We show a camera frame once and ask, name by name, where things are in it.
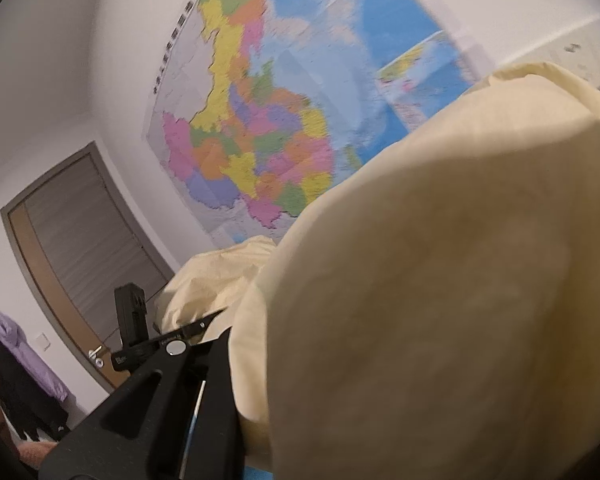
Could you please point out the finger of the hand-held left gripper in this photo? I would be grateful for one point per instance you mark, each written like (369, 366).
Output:
(200, 324)

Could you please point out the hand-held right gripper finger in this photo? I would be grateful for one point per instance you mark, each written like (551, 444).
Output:
(215, 375)

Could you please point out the cream cloth garment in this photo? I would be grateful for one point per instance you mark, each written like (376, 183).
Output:
(430, 285)

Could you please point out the person's left forearm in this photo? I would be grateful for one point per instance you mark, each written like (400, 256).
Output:
(32, 452)

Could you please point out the purple hanging garment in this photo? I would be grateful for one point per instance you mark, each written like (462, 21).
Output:
(25, 350)

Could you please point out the black hanging garment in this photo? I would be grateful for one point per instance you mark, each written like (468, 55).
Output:
(25, 410)

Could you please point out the grey door with wooden frame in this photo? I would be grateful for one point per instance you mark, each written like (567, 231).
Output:
(80, 240)

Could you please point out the white light switch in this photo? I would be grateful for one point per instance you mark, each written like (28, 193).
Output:
(42, 342)

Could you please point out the colourful wall map poster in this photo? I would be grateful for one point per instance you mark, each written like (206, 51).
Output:
(260, 135)

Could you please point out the white wall socket panel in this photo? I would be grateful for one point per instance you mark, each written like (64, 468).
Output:
(572, 55)

